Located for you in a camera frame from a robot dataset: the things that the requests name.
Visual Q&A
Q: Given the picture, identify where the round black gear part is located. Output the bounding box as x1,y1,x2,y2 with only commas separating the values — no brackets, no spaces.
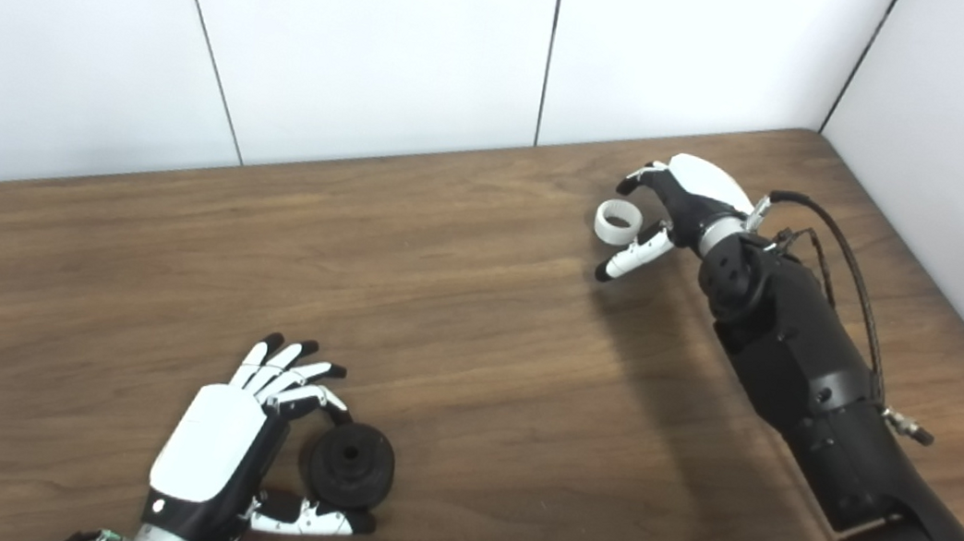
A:
294,415,402,514

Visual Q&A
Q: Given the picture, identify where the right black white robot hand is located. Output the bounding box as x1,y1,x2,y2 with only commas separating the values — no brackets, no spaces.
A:
595,144,762,301

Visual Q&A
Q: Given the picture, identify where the white plastic ring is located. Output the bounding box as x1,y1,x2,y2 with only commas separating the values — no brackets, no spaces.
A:
591,198,646,250

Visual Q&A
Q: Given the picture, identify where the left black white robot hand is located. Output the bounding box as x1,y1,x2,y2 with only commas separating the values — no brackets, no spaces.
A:
139,319,400,541

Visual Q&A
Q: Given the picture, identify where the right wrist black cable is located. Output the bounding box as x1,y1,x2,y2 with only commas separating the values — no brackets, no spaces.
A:
718,186,963,448

